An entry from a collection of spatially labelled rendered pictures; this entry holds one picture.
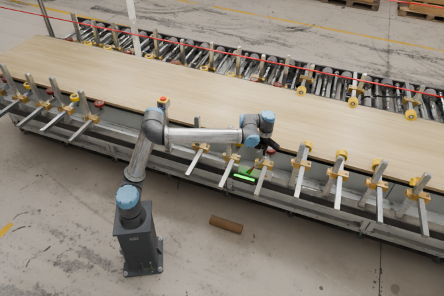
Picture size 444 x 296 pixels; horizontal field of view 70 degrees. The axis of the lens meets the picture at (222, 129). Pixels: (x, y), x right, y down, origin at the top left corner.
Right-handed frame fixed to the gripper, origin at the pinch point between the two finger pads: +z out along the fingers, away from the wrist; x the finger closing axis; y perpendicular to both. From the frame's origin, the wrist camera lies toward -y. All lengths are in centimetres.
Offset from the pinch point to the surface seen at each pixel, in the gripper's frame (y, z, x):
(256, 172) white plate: 4.7, 24.8, -5.5
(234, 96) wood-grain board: 43, 11, -72
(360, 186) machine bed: -73, 34, -28
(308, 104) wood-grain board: -20, 11, -86
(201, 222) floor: 45, 101, 5
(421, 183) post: -97, -7, -6
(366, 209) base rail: -77, 31, -6
